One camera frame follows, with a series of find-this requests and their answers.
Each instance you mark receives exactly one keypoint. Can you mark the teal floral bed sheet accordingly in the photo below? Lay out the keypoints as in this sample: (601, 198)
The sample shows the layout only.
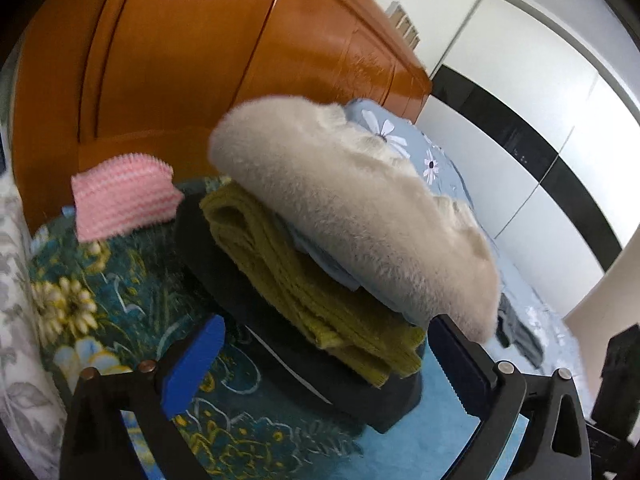
(116, 303)

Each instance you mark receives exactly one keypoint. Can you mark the grey-blue floral duvet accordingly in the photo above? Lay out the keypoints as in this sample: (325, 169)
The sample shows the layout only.
(442, 177)

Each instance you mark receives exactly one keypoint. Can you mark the light blue folded garment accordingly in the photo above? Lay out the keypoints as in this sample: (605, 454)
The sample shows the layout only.
(326, 262)

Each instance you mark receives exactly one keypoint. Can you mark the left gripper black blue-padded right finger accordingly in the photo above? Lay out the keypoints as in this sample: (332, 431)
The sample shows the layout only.
(555, 443)

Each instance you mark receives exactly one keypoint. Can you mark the white grey-leaf pillow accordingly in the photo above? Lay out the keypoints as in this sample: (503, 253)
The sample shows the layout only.
(31, 410)

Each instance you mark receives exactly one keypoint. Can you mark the grey folded garment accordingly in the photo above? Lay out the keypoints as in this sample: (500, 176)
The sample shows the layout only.
(511, 331)

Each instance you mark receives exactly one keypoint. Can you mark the black folded garment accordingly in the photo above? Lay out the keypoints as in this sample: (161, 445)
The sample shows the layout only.
(296, 359)

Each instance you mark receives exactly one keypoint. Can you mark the pink knitted garment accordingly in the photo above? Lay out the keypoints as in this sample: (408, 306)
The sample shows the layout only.
(122, 194)

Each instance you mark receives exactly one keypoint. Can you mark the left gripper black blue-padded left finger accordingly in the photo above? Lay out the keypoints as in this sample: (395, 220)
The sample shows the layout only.
(97, 443)

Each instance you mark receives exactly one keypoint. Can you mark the white black-striped wardrobe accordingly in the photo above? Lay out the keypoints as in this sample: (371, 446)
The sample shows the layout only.
(547, 149)

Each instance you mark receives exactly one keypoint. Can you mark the olive yellow knitted garment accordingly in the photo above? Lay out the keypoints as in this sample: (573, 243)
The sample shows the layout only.
(357, 329)

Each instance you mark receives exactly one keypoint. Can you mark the boxes above headboard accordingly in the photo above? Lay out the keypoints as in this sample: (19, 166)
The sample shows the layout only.
(402, 23)

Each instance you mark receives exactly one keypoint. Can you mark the orange wooden headboard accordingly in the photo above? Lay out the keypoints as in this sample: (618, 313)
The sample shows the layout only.
(100, 78)

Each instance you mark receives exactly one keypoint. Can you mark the beige fuzzy cartoon sweater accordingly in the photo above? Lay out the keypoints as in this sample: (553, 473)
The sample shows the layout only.
(364, 205)

